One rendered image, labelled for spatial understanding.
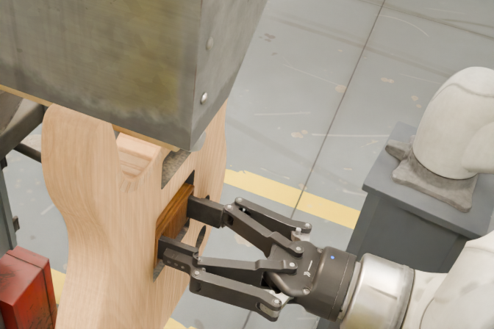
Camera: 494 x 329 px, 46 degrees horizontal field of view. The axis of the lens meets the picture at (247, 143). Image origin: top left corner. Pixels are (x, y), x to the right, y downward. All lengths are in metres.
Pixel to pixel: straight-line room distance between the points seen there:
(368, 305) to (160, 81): 0.40
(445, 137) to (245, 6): 0.99
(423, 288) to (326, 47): 2.58
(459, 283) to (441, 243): 0.89
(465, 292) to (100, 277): 0.31
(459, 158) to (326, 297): 0.72
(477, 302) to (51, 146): 0.33
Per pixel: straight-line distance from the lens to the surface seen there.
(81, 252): 0.55
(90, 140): 0.43
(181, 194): 0.68
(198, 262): 0.62
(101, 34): 0.27
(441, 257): 1.41
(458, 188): 1.35
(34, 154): 0.98
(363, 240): 1.45
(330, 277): 0.62
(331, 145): 2.50
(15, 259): 1.23
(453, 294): 0.48
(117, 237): 0.53
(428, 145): 1.30
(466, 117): 1.23
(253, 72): 2.83
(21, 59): 0.31
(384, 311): 0.61
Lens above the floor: 1.58
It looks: 41 degrees down
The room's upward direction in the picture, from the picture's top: 10 degrees clockwise
